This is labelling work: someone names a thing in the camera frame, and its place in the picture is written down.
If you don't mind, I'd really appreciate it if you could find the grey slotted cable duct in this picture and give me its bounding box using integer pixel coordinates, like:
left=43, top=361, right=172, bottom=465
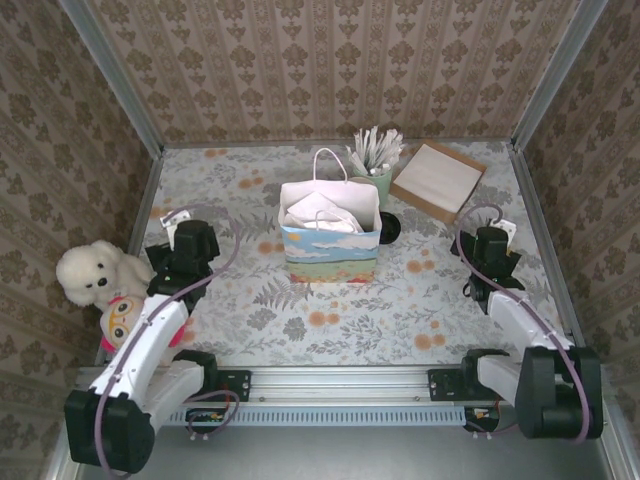
left=92, top=405, right=467, bottom=427

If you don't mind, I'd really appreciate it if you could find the aluminium frame post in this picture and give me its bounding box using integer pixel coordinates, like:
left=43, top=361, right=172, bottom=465
left=58, top=0, right=166, bottom=157
left=512, top=0, right=609, bottom=151

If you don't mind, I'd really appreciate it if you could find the aluminium front rail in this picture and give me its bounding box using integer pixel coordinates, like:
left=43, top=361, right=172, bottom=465
left=74, top=364, right=612, bottom=402

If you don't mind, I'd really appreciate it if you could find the aluminium side rail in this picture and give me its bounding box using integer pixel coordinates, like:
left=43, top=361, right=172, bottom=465
left=509, top=144, right=591, bottom=362
left=94, top=149, right=166, bottom=369

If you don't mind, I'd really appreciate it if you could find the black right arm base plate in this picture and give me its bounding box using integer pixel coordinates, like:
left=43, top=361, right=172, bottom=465
left=427, top=368, right=521, bottom=403

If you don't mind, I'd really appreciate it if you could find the grey metal panel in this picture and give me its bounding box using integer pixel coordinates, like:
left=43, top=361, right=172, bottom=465
left=44, top=394, right=640, bottom=480

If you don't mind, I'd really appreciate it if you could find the black plastic coffee lid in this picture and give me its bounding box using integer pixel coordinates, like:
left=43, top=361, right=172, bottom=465
left=378, top=211, right=401, bottom=246

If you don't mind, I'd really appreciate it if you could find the landscape print paper bag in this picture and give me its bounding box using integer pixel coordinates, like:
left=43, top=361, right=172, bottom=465
left=277, top=147, right=385, bottom=285

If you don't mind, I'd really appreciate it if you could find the white paper napkin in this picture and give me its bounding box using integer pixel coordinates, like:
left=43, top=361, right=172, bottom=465
left=392, top=144, right=481, bottom=214
left=283, top=192, right=367, bottom=234

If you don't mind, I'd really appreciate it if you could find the mint green straw holder cup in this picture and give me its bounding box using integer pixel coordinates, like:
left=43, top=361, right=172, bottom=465
left=352, top=163, right=393, bottom=201

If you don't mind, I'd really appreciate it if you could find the plush doll with glasses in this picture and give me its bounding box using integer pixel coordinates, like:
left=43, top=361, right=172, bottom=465
left=98, top=294, right=187, bottom=352

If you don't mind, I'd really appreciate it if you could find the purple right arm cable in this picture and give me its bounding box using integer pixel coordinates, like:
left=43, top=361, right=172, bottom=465
left=457, top=202, right=596, bottom=446

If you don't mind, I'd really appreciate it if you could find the white plush dog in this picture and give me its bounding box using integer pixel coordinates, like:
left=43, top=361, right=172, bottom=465
left=54, top=238, right=154, bottom=309

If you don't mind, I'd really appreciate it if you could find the brown cardboard napkin box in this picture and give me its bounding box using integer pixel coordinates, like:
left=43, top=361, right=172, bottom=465
left=388, top=138, right=489, bottom=226

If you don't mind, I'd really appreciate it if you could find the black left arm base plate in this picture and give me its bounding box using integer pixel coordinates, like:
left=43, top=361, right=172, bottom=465
left=163, top=368, right=252, bottom=403

